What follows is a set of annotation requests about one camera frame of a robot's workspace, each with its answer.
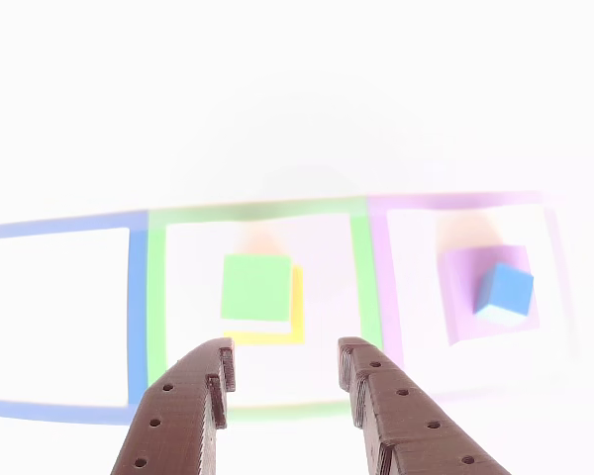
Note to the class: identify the purple square frame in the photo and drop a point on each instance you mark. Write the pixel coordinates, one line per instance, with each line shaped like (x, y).
(383, 277)

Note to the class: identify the orange block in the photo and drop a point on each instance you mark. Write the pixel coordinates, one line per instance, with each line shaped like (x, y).
(297, 307)

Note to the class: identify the large purple block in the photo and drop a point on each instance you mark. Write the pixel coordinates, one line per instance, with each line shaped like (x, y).
(458, 297)

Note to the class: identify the green cube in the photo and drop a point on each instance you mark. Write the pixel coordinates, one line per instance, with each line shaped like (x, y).
(255, 287)

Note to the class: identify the small blue cube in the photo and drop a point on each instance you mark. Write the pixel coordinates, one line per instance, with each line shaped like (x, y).
(507, 292)

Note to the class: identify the blue square frame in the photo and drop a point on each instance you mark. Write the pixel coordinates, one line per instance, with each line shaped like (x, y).
(137, 297)

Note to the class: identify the green square frame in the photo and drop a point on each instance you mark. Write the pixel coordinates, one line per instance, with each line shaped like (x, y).
(156, 297)

